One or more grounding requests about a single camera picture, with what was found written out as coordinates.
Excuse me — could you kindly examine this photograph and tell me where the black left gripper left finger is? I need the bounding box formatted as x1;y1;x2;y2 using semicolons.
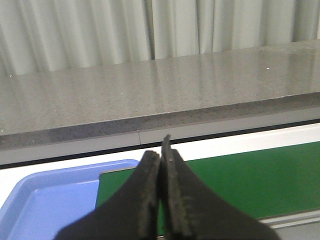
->
55;150;160;240

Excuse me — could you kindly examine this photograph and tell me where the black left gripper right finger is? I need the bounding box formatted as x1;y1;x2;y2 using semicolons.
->
159;135;280;240

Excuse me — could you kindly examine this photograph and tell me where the white rear conveyor guard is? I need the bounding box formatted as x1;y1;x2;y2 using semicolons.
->
0;123;320;204

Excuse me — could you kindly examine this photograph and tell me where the green conveyor belt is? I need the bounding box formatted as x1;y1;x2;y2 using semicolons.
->
95;141;320;237

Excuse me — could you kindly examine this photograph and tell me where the blue plastic tray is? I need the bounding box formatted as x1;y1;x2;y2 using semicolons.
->
0;159;138;240

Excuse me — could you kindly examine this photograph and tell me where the grey speckled countertop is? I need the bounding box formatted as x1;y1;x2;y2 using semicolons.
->
0;40;320;151

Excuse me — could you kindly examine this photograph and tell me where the white pleated curtain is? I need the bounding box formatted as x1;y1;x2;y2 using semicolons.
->
0;0;320;77

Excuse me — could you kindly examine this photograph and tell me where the aluminium conveyor side rail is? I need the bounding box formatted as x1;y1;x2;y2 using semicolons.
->
258;209;320;229

